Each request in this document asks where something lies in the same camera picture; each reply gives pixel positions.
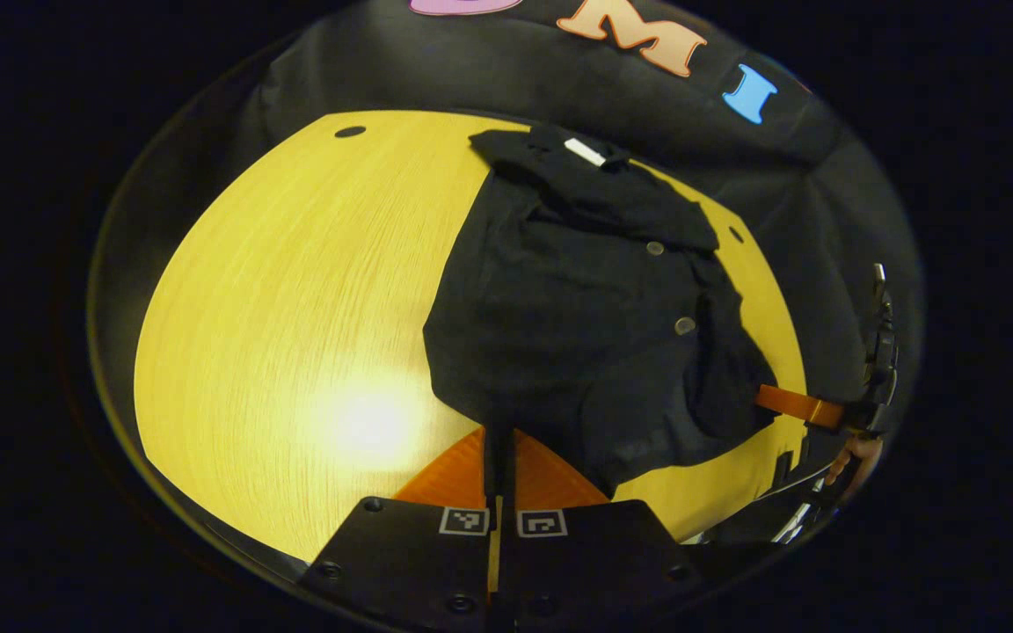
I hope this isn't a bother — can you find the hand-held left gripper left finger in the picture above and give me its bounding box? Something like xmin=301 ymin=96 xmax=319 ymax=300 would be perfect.
xmin=300 ymin=428 xmax=500 ymax=633

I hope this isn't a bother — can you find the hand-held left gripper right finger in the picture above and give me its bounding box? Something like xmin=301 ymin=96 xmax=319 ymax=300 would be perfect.
xmin=506 ymin=429 xmax=705 ymax=633

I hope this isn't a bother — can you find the black button shirt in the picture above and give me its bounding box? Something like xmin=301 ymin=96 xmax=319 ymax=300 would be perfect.
xmin=423 ymin=123 xmax=780 ymax=500

